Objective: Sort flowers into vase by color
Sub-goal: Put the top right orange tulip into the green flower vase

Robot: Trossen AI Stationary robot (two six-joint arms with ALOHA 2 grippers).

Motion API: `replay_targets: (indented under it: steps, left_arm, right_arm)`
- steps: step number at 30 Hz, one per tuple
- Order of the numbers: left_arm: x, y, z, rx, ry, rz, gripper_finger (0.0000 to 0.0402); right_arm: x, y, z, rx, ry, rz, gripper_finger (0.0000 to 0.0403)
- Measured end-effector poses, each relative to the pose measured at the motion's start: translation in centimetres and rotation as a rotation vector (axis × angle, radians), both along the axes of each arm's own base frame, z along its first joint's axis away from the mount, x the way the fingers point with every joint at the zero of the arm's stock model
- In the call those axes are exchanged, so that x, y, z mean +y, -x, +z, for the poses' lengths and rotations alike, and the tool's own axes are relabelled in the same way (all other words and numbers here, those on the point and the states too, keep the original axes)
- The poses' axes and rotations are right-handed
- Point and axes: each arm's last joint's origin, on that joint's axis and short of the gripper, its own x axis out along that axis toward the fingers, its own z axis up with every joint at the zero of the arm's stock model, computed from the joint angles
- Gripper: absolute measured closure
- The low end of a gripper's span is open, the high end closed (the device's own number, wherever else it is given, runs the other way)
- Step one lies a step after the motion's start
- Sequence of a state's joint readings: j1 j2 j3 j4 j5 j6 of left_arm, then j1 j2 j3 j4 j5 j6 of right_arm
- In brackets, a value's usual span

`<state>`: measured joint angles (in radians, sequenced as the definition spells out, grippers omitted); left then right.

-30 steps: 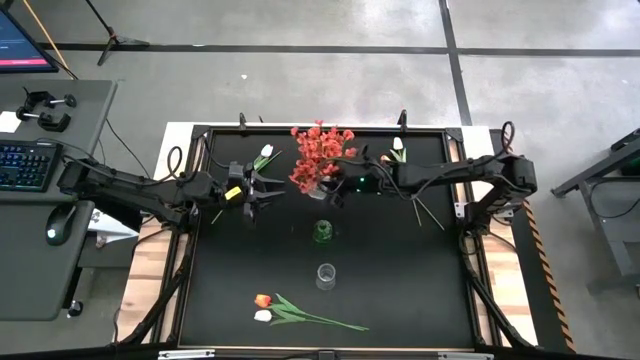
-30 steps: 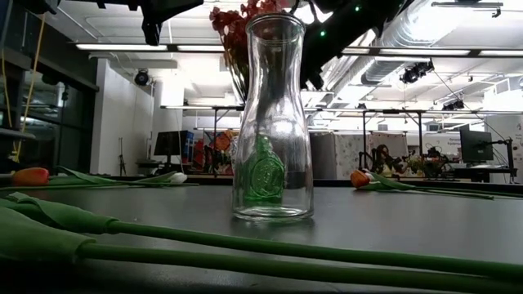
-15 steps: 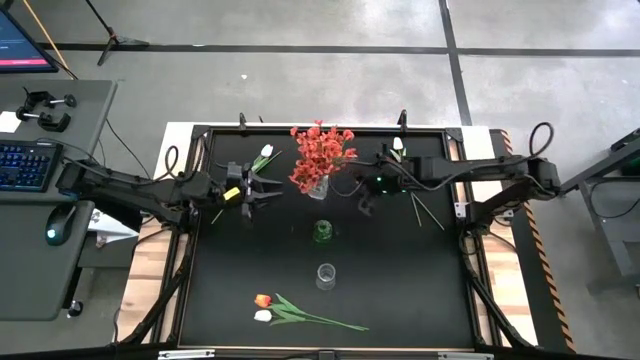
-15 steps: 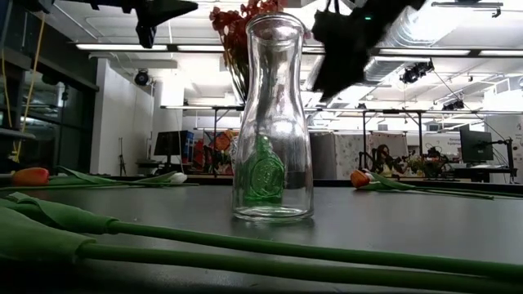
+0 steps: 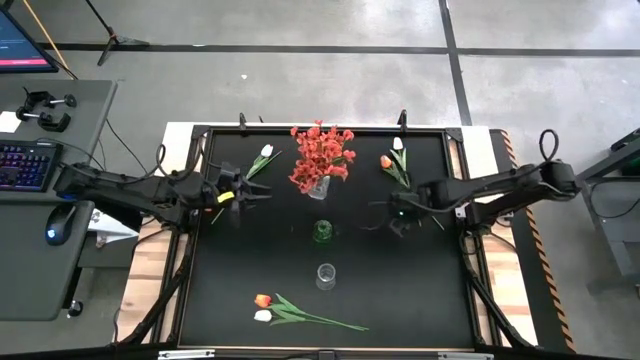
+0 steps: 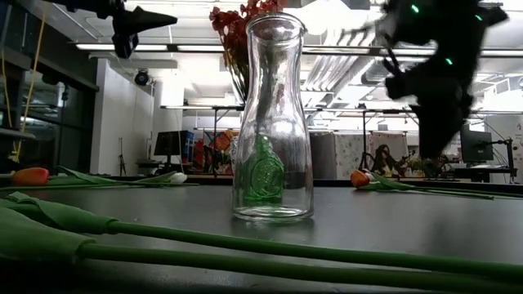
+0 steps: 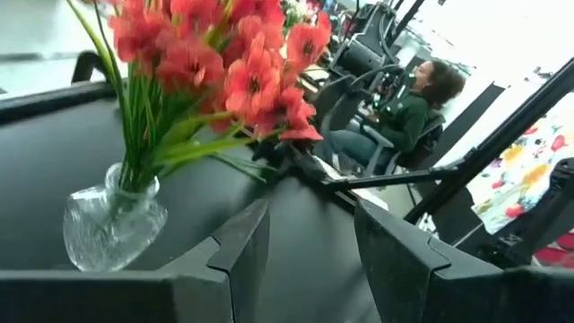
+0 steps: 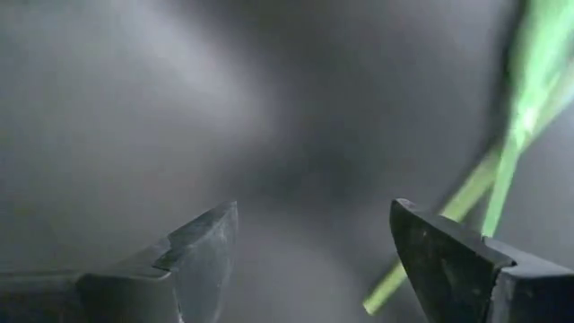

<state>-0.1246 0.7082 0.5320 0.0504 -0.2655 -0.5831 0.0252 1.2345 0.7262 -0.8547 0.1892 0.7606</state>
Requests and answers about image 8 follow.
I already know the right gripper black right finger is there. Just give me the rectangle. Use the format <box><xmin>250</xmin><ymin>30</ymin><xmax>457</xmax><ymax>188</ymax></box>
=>
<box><xmin>388</xmin><ymin>197</ymin><xmax>574</xmax><ymax>323</ymax></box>

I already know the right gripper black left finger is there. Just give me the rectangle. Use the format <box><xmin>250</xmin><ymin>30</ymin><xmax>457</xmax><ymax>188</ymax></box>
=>
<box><xmin>0</xmin><ymin>200</ymin><xmax>239</xmax><ymax>323</ymax></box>

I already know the orange tulip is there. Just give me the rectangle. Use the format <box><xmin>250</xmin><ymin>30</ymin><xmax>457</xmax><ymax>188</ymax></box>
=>
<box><xmin>361</xmin><ymin>0</ymin><xmax>574</xmax><ymax>316</ymax></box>

